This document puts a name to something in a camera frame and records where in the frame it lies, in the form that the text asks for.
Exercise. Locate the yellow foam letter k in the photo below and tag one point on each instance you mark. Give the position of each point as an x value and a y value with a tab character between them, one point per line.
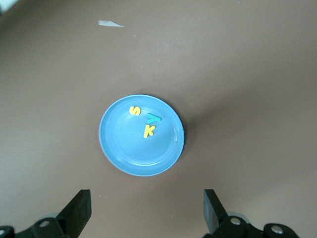
148	132

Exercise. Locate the small white tape scrap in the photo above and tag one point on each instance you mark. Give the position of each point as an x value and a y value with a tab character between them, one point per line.
109	23

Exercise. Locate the blue round plate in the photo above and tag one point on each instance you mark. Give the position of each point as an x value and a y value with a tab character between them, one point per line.
138	151

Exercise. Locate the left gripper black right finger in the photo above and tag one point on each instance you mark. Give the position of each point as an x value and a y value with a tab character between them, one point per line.
220	223

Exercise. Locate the yellow foam letter s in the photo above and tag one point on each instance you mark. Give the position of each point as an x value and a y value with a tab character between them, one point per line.
135	111

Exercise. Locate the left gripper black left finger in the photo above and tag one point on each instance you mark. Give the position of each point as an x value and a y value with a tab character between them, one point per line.
71	218

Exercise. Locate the teal foam letter y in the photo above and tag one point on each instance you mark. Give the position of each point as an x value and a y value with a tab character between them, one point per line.
153	117

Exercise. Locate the brown table cover sheet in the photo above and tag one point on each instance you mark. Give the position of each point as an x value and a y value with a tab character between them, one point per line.
223	62

